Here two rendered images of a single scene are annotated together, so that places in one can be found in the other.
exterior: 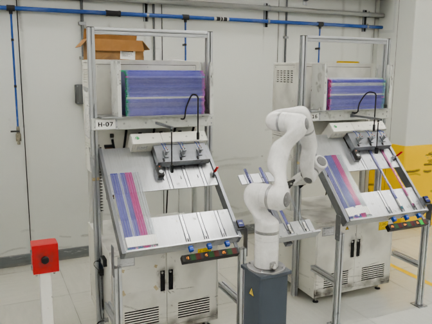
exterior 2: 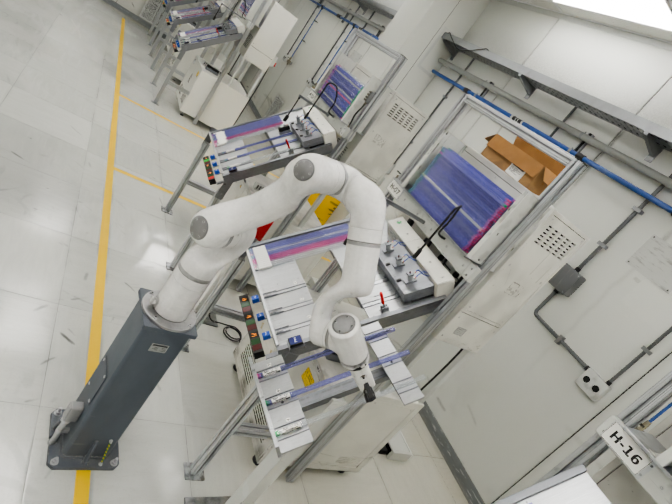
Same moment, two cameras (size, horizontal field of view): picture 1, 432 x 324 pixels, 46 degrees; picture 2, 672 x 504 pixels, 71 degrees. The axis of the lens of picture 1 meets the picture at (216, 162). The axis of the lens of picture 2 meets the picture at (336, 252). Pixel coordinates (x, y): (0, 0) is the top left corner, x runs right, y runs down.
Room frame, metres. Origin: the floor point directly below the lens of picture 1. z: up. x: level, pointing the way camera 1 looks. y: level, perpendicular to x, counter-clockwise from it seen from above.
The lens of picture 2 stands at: (2.43, -1.62, 1.68)
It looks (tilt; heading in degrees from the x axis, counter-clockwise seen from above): 19 degrees down; 77
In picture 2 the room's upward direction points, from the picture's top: 38 degrees clockwise
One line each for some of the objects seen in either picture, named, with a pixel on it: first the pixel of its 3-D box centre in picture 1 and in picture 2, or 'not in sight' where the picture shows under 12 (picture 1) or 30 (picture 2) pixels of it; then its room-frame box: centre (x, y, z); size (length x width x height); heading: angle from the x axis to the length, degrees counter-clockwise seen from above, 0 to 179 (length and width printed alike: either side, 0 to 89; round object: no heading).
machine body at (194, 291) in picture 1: (151, 273); (318, 380); (3.26, 0.43, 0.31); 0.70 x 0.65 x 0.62; 115
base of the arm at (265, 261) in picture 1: (266, 249); (182, 292); (2.41, -0.25, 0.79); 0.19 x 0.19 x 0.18
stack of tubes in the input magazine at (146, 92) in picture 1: (163, 92); (462, 199); (3.17, 0.33, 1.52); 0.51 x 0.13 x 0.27; 115
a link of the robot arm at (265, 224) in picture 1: (261, 207); (221, 243); (2.43, -0.23, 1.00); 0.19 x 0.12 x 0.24; 55
